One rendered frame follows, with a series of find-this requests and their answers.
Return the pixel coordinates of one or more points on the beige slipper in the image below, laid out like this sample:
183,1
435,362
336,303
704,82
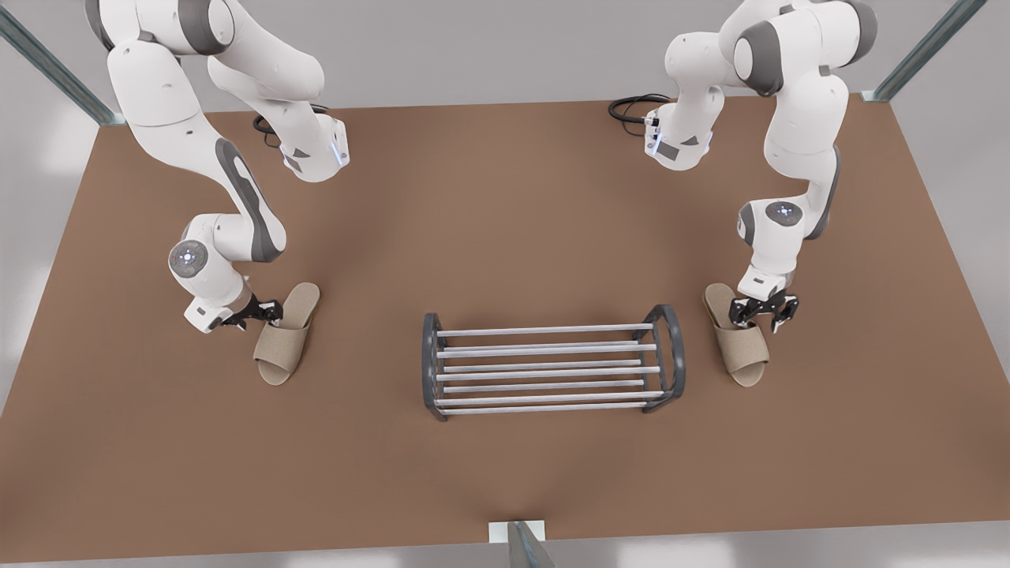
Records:
735,339
286,335

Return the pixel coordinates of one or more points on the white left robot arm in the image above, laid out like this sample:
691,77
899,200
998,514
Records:
797,110

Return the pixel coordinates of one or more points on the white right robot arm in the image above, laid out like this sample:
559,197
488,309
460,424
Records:
166,102

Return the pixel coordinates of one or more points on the grey metal shoe rack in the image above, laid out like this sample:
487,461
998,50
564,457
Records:
552,364

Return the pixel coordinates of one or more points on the silver frame post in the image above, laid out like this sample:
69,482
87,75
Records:
59,67
525,546
923,51

